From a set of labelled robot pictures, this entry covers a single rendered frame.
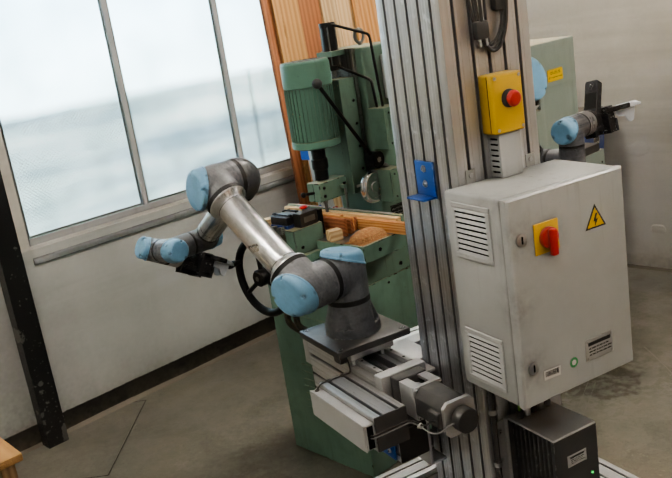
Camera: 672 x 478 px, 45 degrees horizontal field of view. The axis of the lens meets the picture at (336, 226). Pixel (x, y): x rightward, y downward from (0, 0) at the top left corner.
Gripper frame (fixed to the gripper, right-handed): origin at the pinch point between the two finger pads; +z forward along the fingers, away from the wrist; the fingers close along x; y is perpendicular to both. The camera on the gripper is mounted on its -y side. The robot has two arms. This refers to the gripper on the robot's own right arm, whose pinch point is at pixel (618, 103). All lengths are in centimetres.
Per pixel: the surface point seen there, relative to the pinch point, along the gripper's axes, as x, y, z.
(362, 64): -76, -33, -31
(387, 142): -72, -4, -32
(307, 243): -84, 22, -70
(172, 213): -221, 12, -39
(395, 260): -75, 38, -40
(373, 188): -79, 11, -38
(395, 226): -60, 23, -50
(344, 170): -89, 3, -41
